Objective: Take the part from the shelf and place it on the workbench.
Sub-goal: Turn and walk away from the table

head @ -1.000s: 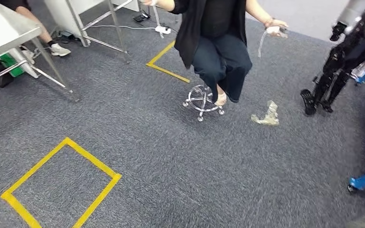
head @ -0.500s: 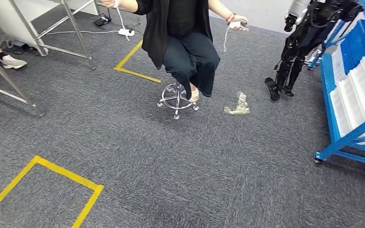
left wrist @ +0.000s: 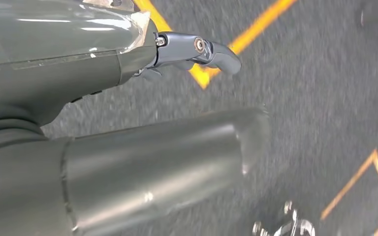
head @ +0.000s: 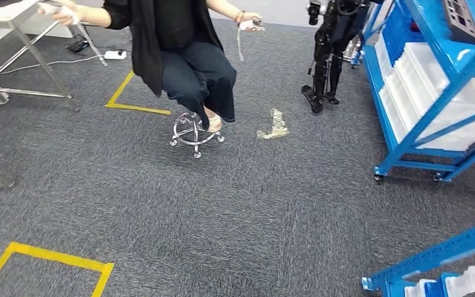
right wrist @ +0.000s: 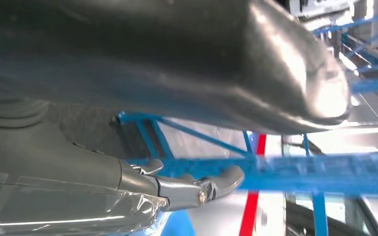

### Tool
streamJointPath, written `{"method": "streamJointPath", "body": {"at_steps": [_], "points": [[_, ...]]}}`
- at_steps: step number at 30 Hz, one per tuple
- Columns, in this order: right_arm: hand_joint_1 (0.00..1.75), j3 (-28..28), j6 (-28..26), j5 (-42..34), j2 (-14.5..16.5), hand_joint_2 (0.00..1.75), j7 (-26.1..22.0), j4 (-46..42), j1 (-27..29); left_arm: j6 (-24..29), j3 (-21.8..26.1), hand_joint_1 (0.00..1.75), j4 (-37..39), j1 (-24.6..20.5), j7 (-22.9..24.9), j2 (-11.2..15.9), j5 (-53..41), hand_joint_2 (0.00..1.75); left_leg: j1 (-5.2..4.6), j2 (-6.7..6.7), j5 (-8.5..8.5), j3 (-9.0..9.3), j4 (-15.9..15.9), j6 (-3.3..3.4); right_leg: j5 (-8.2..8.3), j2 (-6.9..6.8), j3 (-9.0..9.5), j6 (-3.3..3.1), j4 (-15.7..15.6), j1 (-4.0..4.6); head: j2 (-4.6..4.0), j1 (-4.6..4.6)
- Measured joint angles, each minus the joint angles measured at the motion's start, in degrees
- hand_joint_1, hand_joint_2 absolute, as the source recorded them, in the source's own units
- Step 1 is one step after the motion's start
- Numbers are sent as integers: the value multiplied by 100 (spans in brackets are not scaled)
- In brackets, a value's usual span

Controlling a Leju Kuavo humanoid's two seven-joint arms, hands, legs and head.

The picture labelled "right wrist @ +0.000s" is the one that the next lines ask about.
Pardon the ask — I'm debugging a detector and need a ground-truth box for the white car body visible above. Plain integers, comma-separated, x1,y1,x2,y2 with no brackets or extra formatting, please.
186,127,378,236

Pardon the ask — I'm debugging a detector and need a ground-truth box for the blue metal shelf rack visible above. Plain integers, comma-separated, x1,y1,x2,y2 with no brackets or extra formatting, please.
312,9,378,96
117,111,378,236

